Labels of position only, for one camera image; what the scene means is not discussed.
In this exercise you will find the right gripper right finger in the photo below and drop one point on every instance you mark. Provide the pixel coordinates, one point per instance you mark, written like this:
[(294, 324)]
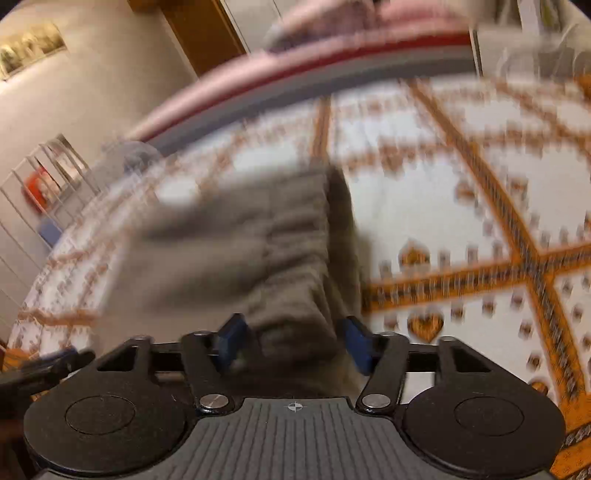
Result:
[(382, 359)]

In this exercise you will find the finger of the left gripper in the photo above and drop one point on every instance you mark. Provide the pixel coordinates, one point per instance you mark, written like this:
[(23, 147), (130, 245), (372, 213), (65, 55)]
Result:
[(44, 373)]

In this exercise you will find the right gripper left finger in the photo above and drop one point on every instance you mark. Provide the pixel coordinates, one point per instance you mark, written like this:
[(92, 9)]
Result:
[(207, 357)]

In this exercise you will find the grey fleece pants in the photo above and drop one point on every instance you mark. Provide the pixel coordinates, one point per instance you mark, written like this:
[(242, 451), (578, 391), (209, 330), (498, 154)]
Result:
[(278, 249)]

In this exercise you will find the red plush toy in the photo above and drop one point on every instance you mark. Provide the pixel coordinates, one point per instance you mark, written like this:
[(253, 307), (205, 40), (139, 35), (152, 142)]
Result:
[(41, 189)]

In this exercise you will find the orange white patterned bedsheet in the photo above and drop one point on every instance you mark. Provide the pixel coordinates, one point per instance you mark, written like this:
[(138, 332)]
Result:
[(530, 313)]

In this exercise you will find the large pink red bed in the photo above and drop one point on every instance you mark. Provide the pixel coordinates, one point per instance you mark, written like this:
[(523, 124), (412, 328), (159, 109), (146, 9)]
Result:
[(412, 39)]

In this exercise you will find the brown wooden door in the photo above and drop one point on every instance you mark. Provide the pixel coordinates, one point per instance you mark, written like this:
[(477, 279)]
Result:
[(202, 28)]

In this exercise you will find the folded pink quilt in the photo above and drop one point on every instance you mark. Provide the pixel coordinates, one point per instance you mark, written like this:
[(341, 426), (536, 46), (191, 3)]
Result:
[(311, 21)]

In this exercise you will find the white sliding-door wardrobe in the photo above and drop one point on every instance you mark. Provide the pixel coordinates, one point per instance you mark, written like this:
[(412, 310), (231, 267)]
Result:
[(253, 18)]

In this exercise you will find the wall poster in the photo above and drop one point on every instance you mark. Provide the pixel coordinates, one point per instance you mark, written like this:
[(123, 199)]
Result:
[(23, 49)]

